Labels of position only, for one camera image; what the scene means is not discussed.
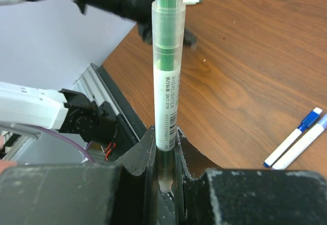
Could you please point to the white marker green tip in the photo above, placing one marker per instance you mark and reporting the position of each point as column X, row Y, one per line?
column 191, row 2

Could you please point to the white marker with purple ink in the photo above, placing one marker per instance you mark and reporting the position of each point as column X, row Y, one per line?
column 298, row 148

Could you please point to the aluminium rail frame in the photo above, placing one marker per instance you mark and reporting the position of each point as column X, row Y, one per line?
column 94, row 95

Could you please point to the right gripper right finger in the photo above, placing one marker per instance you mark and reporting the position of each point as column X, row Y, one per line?
column 210, row 194

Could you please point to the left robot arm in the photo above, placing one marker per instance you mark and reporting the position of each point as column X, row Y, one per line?
column 162, row 26

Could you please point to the white marker black tip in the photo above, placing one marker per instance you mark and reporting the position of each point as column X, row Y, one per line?
column 278, row 152

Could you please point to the dark blue pen cap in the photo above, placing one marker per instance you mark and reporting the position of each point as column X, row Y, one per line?
column 310, row 119

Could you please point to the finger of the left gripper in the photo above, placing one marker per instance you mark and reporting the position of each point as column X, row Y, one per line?
column 189, row 39

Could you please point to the thin green white pen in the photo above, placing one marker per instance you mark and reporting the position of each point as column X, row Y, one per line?
column 168, row 19

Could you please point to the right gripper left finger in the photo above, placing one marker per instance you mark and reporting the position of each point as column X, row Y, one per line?
column 122, row 192

